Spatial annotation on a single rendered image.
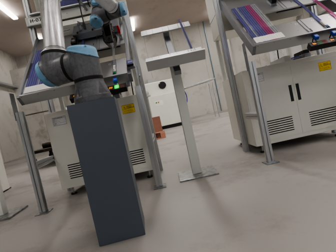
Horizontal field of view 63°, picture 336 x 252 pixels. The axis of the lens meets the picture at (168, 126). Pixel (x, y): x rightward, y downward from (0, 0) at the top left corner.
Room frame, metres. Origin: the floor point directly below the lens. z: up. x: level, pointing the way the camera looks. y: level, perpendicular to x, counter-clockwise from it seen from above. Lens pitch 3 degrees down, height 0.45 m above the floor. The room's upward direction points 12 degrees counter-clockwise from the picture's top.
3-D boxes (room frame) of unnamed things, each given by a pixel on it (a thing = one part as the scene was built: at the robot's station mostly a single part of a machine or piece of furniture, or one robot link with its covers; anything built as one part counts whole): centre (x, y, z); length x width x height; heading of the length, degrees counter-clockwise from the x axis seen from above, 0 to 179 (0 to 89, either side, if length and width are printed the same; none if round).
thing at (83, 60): (1.13, 0.28, 0.72); 0.13 x 0.12 x 0.14; 73
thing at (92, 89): (1.13, 0.27, 0.60); 0.15 x 0.15 x 0.10
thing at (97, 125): (1.13, 0.27, 0.28); 0.18 x 0.18 x 0.55; 6
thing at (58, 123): (2.30, 0.50, 0.31); 0.70 x 0.65 x 0.62; 90
